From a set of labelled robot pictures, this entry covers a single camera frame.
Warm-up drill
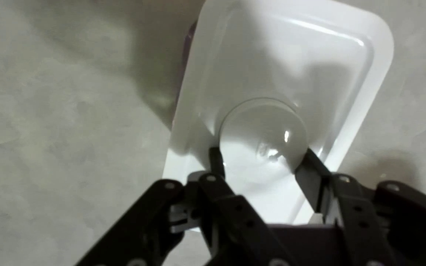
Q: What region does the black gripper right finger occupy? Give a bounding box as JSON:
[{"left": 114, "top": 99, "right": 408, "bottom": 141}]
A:
[{"left": 293, "top": 146, "right": 426, "bottom": 266}]

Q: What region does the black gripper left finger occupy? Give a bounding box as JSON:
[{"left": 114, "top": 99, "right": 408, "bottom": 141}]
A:
[{"left": 74, "top": 145, "right": 293, "bottom": 266}]

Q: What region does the white rectangular jar lid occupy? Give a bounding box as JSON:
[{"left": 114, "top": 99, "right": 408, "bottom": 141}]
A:
[{"left": 161, "top": 0, "right": 396, "bottom": 234}]

